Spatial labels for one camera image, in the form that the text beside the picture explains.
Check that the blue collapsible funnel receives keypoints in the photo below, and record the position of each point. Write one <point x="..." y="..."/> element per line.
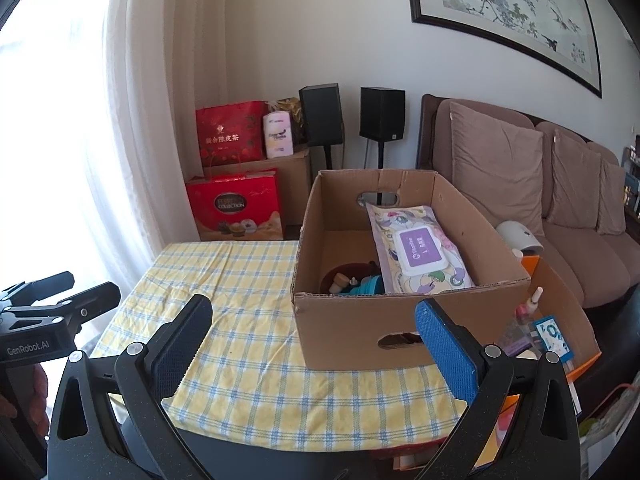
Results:
<point x="372" y="287"/>

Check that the orange open box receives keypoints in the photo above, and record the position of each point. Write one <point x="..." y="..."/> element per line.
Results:
<point x="575" y="325"/>

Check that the medium brown sofa cushion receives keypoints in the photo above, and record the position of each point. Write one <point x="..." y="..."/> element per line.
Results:
<point x="575" y="180"/>

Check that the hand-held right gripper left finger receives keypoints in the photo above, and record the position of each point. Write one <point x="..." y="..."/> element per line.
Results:
<point x="180" y="347"/>

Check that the pink nail polish bottle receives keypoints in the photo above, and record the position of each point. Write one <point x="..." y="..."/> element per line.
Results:
<point x="529" y="310"/>

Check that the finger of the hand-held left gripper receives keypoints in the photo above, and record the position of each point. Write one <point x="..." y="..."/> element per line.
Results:
<point x="87" y="300"/>
<point x="40" y="286"/>

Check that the wet wipes pack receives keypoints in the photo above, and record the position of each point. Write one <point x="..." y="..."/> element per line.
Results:
<point x="420" y="255"/>

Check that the black speaker stand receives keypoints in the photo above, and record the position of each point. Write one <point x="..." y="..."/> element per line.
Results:
<point x="375" y="155"/>
<point x="329" y="157"/>

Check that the white shopping bag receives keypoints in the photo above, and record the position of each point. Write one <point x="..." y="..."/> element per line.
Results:
<point x="610" y="425"/>

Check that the brown sofa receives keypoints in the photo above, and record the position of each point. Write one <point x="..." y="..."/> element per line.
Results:
<point x="575" y="260"/>

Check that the person's left hand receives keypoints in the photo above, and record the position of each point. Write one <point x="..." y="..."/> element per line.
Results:
<point x="40" y="400"/>

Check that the framed floral painting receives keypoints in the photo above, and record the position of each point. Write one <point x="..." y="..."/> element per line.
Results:
<point x="510" y="5"/>

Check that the dark wooden shelf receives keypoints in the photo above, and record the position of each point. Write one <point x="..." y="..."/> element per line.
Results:
<point x="632" y="175"/>

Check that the red round tin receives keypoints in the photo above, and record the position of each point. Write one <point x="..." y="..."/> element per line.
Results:
<point x="331" y="274"/>

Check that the red tea gift box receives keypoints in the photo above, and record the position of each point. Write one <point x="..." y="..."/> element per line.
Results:
<point x="230" y="135"/>

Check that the gold wrapped package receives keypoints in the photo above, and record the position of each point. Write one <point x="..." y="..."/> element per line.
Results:
<point x="295" y="110"/>

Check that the large brown sofa cushion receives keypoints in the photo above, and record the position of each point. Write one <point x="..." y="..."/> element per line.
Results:
<point x="495" y="170"/>

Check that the yellow plaid tablecloth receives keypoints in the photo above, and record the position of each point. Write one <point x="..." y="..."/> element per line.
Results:
<point x="240" y="310"/>

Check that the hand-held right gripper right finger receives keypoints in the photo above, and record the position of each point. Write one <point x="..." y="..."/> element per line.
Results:
<point x="445" y="357"/>

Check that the blue patterned card box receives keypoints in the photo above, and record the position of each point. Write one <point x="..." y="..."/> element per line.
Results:
<point x="552" y="339"/>

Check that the dark wooden coffee table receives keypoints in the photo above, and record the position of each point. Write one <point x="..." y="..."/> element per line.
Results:
<point x="620" y="340"/>

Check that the white nail lamp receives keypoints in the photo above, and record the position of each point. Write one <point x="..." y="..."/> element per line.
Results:
<point x="520" y="237"/>

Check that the black speaker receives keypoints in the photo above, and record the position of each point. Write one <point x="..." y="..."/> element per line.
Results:
<point x="321" y="116"/>
<point x="382" y="114"/>

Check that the red chocolate gift bag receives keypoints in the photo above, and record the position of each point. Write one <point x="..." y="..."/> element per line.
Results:
<point x="235" y="205"/>

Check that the purple small box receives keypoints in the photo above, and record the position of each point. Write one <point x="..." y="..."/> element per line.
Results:
<point x="515" y="342"/>

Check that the small brown sofa cushion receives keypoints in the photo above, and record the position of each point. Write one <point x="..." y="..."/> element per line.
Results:
<point x="612" y="200"/>

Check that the white sheer curtain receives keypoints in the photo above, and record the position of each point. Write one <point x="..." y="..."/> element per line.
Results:
<point x="100" y="110"/>

